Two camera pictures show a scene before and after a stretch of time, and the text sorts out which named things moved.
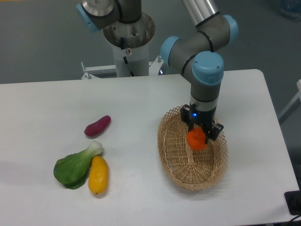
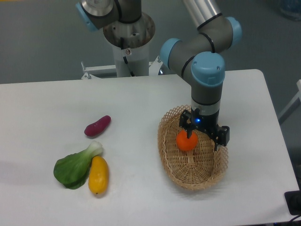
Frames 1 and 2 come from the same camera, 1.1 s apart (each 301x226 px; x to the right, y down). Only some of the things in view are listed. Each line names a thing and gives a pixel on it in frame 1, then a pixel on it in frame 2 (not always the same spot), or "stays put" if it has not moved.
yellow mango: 99,175 stays put
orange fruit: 196,138 → 185,143
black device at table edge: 293,199 stays put
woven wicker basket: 194,169 stays put
